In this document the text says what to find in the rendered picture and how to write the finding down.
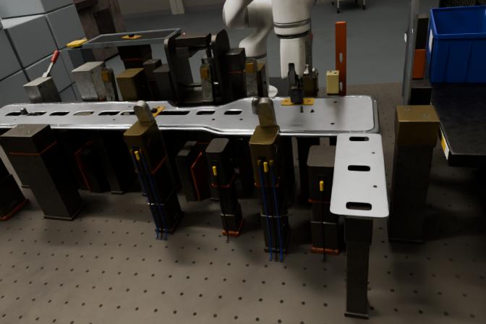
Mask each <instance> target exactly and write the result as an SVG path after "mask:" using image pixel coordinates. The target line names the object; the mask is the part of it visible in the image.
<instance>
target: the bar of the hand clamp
mask: <svg viewBox="0 0 486 324"><path fill-rule="evenodd" d="M304 42H305V54H306V64H309V68H310V80H312V21H311V18H310V29H309V34H308V35H306V36H305V37H304Z"/></svg>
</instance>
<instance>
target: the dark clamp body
mask: <svg viewBox="0 0 486 324"><path fill-rule="evenodd" d="M153 75H154V78H155V82H156V85H157V88H158V93H159V96H160V99H161V100H170V101H173V102H174V103H175V104H176V105H178V106H182V103H178V102H177V99H176V93H175V90H174V85H173V82H172V78H171V73H170V70H169V65H168V63H167V64H162V65H160V66H159V67H158V68H157V69H155V70H154V71H153ZM169 115H184V112H183V111H169ZM172 134H173V136H174V142H175V145H176V149H177V153H179V152H180V150H181V149H182V148H183V147H184V145H185V144H186V143H187V141H191V139H190V135H189V131H172Z"/></svg>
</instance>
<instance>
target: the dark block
mask: <svg viewBox="0 0 486 324"><path fill-rule="evenodd" d="M225 57H226V65H227V69H228V72H229V73H230V78H231V86H232V90H233V96H234V100H235V99H237V98H243V97H247V93H246V87H245V82H244V75H243V70H244V69H245V62H246V60H247V58H246V53H245V48H231V49H230V50H229V51H228V52H227V53H226V54H225Z"/></svg>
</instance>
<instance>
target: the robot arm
mask: <svg viewBox="0 0 486 324"><path fill-rule="evenodd" d="M333 1H335V0H226V3H225V4H224V7H223V23H224V24H225V26H227V28H229V29H231V30H244V29H249V28H254V27H256V28H257V29H256V31H255V32H254V33H253V34H251V35H250V36H248V37H246V38H245V39H244V40H242V41H241V42H240V43H239V48H245V53H246V58H247V59H249V58H255V59H256V60H257V62H258V63H265V73H266V80H267V87H268V96H269V97H270V96H277V94H278V91H277V89H276V88H275V87H273V86H271V85H269V75H268V56H267V39H268V36H269V34H270V32H271V30H272V29H273V28H274V30H275V33H276V34H277V37H278V38H280V39H281V77H282V79H283V80H285V79H286V78H287V75H288V74H289V90H290V99H291V102H292V103H302V102H303V98H304V83H303V73H304V69H305V66H306V54H305V42H304V37H305V36H306V35H308V34H309V29H310V8H311V7H313V6H317V5H321V4H328V3H331V2H333Z"/></svg>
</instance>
